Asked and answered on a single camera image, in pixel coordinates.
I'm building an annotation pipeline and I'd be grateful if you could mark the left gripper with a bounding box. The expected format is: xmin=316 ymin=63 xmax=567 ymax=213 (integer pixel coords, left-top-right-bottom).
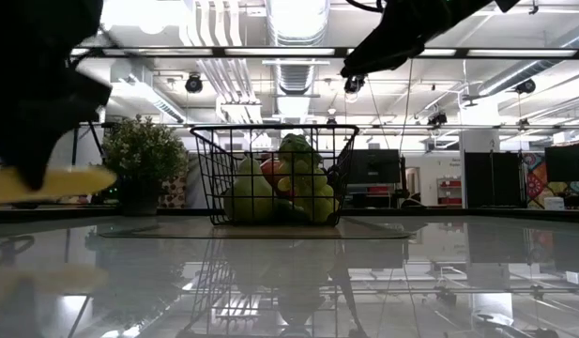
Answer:
xmin=0 ymin=0 xmax=113 ymax=192

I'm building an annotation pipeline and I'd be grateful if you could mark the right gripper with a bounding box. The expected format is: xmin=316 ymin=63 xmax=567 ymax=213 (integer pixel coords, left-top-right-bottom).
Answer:
xmin=340 ymin=0 xmax=492 ymax=79

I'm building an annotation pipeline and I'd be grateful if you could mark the yellow banana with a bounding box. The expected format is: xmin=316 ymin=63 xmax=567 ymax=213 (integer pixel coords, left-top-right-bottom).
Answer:
xmin=0 ymin=164 xmax=117 ymax=206

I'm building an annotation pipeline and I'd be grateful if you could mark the green grape bunch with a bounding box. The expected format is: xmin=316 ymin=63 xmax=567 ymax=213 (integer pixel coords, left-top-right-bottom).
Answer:
xmin=275 ymin=159 xmax=341 ymax=225

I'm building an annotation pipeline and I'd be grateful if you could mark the red apple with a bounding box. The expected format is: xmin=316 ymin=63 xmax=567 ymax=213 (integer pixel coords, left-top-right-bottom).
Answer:
xmin=259 ymin=158 xmax=290 ymax=189

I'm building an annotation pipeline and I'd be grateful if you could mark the green cucumber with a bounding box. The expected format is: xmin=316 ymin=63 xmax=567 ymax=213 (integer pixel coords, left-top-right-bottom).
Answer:
xmin=269 ymin=199 xmax=312 ymax=224

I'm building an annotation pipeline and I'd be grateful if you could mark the green pear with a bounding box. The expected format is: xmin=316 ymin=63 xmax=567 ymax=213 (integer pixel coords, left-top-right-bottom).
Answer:
xmin=222 ymin=154 xmax=274 ymax=224

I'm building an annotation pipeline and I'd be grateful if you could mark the black background stand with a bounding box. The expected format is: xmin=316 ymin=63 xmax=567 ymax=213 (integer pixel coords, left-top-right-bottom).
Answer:
xmin=71 ymin=122 xmax=105 ymax=166

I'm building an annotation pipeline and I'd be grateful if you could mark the potted green plant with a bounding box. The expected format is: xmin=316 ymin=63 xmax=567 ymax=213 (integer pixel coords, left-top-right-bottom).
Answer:
xmin=102 ymin=115 xmax=190 ymax=217

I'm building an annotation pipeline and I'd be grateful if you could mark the black monitor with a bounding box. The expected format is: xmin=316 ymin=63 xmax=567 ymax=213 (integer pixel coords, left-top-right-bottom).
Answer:
xmin=347 ymin=148 xmax=403 ymax=185

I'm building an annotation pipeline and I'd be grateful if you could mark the white shelf with red bins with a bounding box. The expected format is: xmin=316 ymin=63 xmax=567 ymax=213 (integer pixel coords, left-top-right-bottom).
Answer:
xmin=436 ymin=177 xmax=464 ymax=207

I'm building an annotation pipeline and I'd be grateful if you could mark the black partition panel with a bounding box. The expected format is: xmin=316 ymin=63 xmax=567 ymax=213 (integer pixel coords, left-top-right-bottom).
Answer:
xmin=464 ymin=150 xmax=525 ymax=208

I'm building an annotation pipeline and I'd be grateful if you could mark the black framed light strip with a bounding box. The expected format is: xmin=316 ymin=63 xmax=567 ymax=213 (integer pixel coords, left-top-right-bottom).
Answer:
xmin=70 ymin=46 xmax=579 ymax=59

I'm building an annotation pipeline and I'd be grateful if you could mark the colourful patterned poster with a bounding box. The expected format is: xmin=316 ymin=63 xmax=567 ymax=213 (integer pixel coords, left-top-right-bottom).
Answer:
xmin=523 ymin=152 xmax=579 ymax=210

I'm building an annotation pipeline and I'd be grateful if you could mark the wide black screen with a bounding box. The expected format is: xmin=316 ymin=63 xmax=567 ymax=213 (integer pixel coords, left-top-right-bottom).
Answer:
xmin=544 ymin=144 xmax=579 ymax=183

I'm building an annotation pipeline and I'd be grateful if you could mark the silver ventilation duct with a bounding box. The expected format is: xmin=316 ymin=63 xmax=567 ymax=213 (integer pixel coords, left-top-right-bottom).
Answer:
xmin=265 ymin=0 xmax=331 ymax=95

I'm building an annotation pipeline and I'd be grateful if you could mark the black wire basket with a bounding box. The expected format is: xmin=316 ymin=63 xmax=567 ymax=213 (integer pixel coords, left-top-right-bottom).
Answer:
xmin=190 ymin=124 xmax=360 ymax=227

